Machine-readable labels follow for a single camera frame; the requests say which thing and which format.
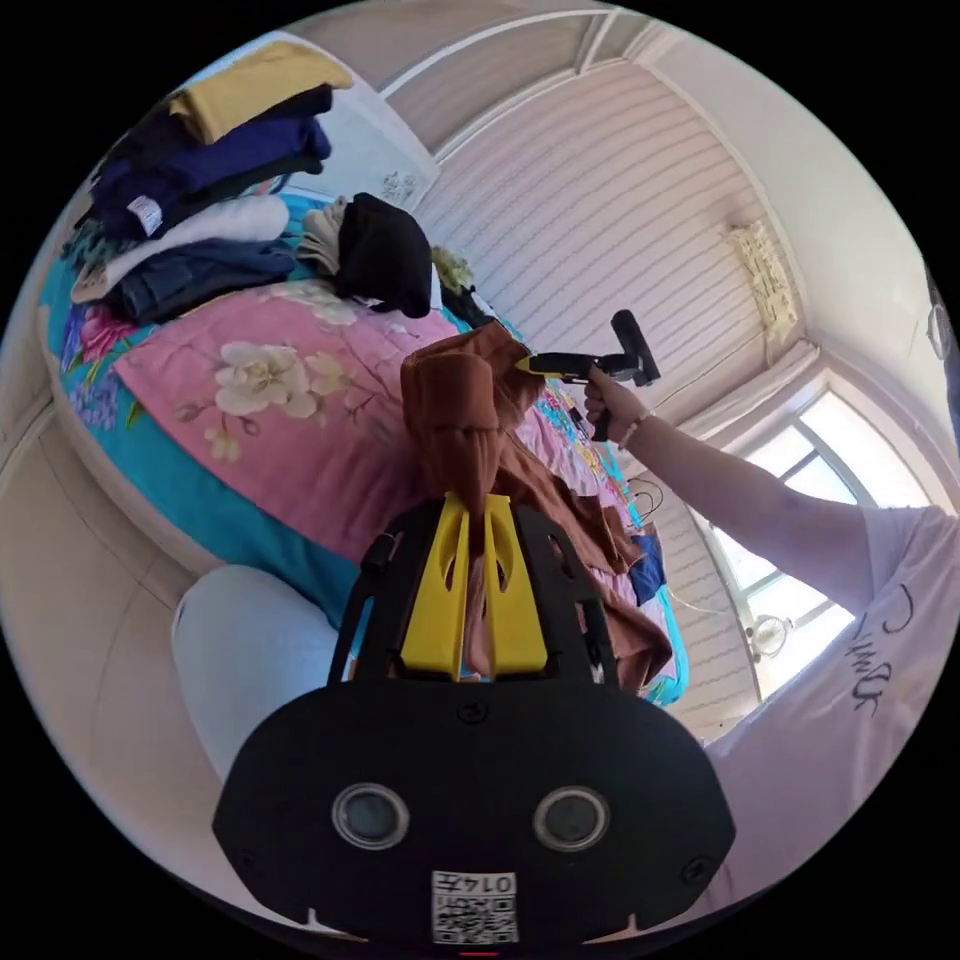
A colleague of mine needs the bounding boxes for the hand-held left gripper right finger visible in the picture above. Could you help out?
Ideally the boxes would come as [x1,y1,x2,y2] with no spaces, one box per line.
[482,494,550,677]

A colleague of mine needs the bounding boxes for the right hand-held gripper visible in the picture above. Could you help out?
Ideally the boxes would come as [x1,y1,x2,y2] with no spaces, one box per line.
[516,350,640,444]

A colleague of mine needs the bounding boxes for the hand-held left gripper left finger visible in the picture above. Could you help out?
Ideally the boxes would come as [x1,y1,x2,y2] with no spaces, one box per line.
[398,492,472,682]

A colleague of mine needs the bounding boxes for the brown long pants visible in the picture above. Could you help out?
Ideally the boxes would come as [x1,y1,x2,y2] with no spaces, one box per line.
[399,318,674,688]

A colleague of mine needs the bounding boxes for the person's right forearm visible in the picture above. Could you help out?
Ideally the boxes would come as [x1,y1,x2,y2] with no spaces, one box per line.
[623,412,880,603]

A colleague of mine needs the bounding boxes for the person's right hand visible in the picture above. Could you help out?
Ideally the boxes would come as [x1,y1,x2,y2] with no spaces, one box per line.
[582,365,656,451]

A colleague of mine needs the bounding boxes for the blue garment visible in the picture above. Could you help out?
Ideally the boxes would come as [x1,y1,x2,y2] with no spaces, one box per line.
[628,533,669,607]

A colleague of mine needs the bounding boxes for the black garment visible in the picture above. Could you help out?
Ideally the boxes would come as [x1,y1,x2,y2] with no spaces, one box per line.
[333,192,436,320]

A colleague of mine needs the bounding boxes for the bed with floral quilt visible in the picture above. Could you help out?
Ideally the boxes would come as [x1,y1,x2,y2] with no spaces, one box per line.
[37,191,695,710]

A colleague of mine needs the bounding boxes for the beige garment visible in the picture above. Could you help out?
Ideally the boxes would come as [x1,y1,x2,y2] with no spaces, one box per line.
[299,206,354,279]

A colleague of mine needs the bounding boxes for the small white fan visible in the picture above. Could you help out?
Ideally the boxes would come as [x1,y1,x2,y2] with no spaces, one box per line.
[748,613,795,665]

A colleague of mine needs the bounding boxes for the window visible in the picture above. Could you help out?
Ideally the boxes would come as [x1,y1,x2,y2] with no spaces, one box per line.
[701,386,939,703]

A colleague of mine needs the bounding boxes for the person's body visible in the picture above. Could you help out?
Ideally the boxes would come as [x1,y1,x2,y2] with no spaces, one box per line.
[172,502,960,910]

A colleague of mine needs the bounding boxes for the pile of clothes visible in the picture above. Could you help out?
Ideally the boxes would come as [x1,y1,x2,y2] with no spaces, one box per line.
[71,41,354,325]

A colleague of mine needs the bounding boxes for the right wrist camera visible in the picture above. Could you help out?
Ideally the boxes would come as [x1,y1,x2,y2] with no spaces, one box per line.
[610,308,662,388]

